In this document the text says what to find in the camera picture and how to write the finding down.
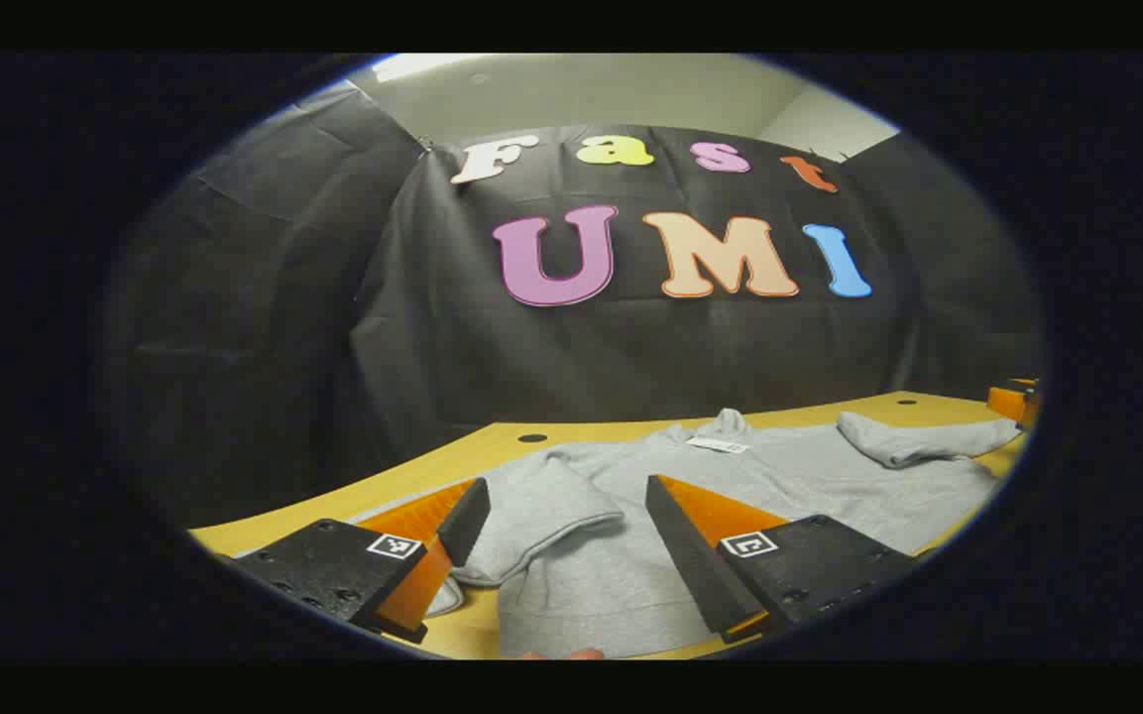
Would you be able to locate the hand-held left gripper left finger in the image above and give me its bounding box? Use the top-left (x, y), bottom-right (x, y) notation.
top-left (232, 477), bottom-right (492, 646)

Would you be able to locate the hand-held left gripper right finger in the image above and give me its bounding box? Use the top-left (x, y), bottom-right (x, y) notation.
top-left (644, 474), bottom-right (916, 646)

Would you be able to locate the grey sweatshirt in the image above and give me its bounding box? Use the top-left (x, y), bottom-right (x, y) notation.
top-left (234, 407), bottom-right (1025, 660)

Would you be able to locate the black backdrop cloth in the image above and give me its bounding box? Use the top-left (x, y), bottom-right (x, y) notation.
top-left (100, 79), bottom-right (1046, 532)

